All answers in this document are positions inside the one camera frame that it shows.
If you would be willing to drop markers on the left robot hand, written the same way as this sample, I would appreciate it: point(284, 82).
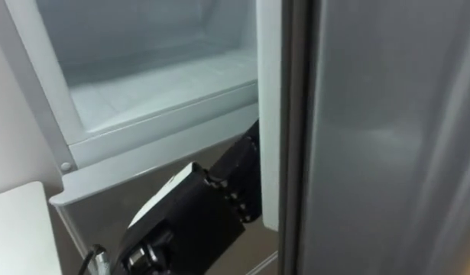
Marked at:
point(196, 214)

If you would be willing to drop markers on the grey fridge door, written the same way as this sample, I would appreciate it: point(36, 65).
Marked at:
point(372, 133)

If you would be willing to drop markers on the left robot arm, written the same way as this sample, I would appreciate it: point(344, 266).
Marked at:
point(102, 264)

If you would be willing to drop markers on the grey fridge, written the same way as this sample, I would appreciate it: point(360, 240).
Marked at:
point(150, 95)

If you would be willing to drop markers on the white cabinet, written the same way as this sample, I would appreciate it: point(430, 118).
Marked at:
point(20, 233)

